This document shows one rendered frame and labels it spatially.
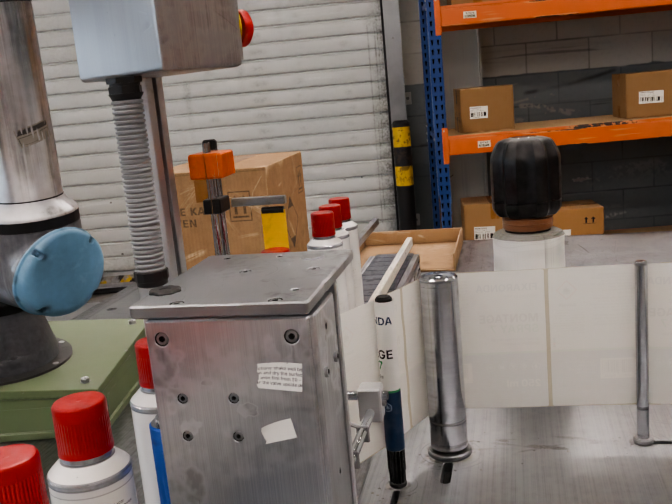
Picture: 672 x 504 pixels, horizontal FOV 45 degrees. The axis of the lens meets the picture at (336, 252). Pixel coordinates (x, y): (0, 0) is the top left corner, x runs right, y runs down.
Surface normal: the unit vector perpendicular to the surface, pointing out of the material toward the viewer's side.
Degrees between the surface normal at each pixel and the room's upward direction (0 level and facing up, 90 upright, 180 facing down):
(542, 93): 90
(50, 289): 102
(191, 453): 90
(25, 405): 90
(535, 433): 0
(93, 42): 90
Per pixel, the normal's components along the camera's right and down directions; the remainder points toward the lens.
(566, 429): -0.09, -0.97
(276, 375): -0.17, 0.31
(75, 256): 0.77, 0.26
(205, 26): 0.68, 0.09
